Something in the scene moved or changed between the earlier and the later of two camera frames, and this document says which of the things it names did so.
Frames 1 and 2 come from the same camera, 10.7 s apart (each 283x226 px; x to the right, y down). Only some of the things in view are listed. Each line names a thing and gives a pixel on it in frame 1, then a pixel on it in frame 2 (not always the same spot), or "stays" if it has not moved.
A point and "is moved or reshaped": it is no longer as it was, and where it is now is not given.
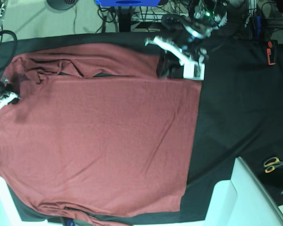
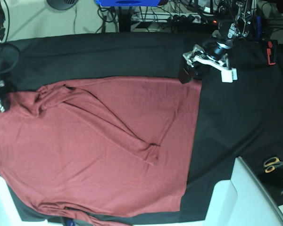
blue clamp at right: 258,26 stays
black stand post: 124,18 stays
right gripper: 192,45 -> 215,51
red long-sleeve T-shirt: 97,134 is moved or reshaped
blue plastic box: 128,3 stays
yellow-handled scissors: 270,163 stays
